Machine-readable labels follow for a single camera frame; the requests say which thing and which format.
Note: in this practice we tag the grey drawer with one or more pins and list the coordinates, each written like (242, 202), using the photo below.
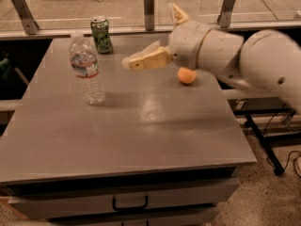
(158, 217)
(161, 196)

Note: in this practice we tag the grey metal window rail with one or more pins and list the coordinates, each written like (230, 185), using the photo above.
(140, 29)

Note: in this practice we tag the grey lower drawer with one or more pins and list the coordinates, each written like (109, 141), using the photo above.
(158, 217)

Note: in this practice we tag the green soda can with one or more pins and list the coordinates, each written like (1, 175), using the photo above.
(100, 32)

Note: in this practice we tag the clear plastic water bottle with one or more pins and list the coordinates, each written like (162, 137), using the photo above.
(84, 63)

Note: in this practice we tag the black drawer handle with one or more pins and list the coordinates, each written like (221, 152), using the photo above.
(130, 204)

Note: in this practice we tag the orange fruit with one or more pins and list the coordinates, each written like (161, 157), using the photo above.
(186, 76)

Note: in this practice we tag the middle metal railing bracket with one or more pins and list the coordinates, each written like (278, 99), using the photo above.
(149, 14)

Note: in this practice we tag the grey upper drawer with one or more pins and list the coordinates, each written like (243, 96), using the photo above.
(161, 196)

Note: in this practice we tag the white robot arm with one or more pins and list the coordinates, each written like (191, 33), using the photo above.
(268, 61)

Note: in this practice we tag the right metal railing bracket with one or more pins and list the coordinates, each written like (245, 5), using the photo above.
(224, 17)

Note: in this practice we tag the left metal railing bracket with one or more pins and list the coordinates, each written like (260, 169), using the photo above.
(29, 24)

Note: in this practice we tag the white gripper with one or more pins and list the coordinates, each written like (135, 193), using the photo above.
(185, 45)

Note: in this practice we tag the black stand leg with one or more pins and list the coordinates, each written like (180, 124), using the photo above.
(278, 169)

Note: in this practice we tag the metal railing bracket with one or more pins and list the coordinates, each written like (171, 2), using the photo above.
(149, 14)
(29, 24)
(224, 17)

